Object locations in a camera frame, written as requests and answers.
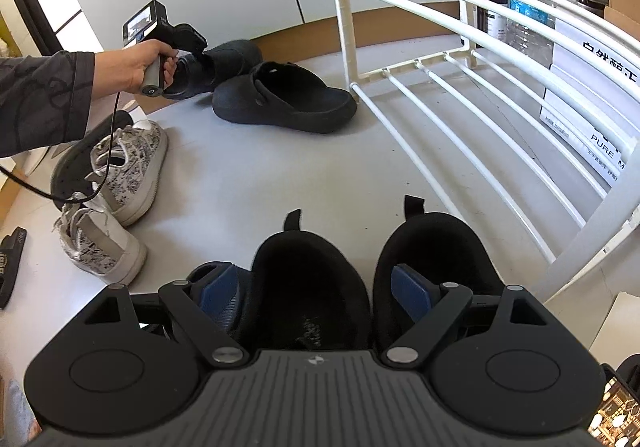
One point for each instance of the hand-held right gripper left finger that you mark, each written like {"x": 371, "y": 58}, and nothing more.
{"x": 220, "y": 292}

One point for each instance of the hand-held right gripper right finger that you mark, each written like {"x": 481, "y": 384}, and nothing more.
{"x": 412, "y": 292}

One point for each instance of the black mesh sneaker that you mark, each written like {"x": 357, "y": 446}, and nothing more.
{"x": 450, "y": 247}
{"x": 310, "y": 287}

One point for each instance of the black chunky platform clog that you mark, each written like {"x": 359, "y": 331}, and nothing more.
{"x": 230, "y": 59}

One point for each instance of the white printed sneaker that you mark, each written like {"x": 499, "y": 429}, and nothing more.
{"x": 135, "y": 177}
{"x": 100, "y": 252}

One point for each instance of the white metal shoe rack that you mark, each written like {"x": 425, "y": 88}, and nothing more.
{"x": 450, "y": 92}

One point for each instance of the person's left hand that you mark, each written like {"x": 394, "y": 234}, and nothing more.
{"x": 120, "y": 69}

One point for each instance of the black slide sandal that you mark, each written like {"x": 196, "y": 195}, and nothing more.
{"x": 10, "y": 267}

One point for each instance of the smartphone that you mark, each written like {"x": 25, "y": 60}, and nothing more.
{"x": 617, "y": 412}

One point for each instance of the white printed carton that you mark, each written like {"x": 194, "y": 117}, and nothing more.
{"x": 595, "y": 77}

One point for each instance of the dark bottle white label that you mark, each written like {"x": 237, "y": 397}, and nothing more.
{"x": 492, "y": 12}

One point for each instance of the brown cardboard box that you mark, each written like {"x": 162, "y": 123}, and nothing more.
{"x": 622, "y": 19}

